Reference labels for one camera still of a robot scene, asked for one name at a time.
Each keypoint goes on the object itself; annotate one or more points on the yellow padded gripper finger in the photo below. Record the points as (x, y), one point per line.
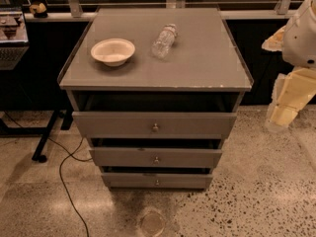
(274, 42)

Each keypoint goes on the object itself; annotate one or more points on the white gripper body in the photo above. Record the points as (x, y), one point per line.
(301, 41)

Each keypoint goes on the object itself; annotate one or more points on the grey top drawer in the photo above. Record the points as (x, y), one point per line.
(154, 125)

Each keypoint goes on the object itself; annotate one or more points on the grey drawer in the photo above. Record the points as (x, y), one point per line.
(154, 125)
(155, 157)
(157, 181)

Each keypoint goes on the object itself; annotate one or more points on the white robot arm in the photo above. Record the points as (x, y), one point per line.
(297, 43)

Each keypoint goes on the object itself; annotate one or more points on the grey drawer cabinet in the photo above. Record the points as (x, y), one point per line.
(202, 73)

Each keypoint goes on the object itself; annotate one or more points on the grey middle drawer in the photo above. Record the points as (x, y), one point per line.
(155, 157)

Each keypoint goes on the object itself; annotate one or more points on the grey bottom drawer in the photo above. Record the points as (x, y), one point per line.
(157, 181)

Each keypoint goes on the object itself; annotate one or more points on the open laptop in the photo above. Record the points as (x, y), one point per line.
(14, 40)

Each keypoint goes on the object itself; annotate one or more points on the clear plastic water bottle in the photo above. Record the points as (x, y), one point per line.
(162, 45)

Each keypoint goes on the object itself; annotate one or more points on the white paper bowl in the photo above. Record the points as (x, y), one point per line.
(113, 52)

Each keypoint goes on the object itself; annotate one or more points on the round floor drain cover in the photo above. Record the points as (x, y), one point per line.
(152, 224)

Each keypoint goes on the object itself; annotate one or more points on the metal window railing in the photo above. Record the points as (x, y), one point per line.
(164, 4)

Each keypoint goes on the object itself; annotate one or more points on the small yellow black object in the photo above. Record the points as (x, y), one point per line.
(38, 9)

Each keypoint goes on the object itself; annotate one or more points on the black desk frame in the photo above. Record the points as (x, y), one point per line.
(42, 131)

